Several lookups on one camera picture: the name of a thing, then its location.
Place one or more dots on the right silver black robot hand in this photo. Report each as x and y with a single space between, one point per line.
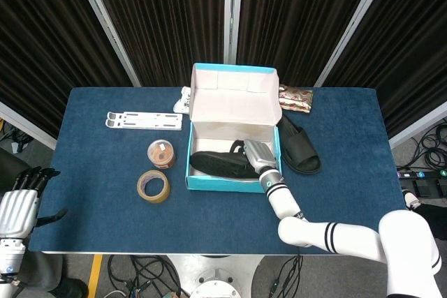
260 156

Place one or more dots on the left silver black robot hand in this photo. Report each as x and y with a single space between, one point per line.
17 212

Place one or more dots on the black slipper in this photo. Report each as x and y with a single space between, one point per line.
304 158
216 165

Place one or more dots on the light blue shoe box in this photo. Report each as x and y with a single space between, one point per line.
234 102

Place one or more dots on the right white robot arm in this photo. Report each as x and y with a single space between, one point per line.
314 231

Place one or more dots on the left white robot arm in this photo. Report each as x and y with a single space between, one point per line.
10 259

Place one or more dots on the grey trouser leg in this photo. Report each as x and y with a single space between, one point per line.
43 270

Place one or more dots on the gold red-print packet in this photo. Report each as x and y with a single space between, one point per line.
297 99

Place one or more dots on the blue fabric table cover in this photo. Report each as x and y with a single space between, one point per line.
104 224

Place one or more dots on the white printed snack bag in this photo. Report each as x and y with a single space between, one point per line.
183 102

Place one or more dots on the clear jar of rubber bands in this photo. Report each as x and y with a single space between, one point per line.
160 155

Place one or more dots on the yellow packing tape roll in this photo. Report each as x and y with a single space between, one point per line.
153 199

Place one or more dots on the white plastic folding stand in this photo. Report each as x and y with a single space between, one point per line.
139 120

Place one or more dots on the dark pleated curtain panel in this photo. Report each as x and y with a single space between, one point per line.
167 15
412 50
35 33
297 15

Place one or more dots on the black foot pedal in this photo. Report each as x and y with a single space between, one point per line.
426 188

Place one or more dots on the black trouser leg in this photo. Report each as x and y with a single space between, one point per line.
434 214

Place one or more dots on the white partition frame post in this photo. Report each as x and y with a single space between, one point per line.
104 26
233 15
352 29
28 125
419 125

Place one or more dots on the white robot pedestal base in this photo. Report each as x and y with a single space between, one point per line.
216 277

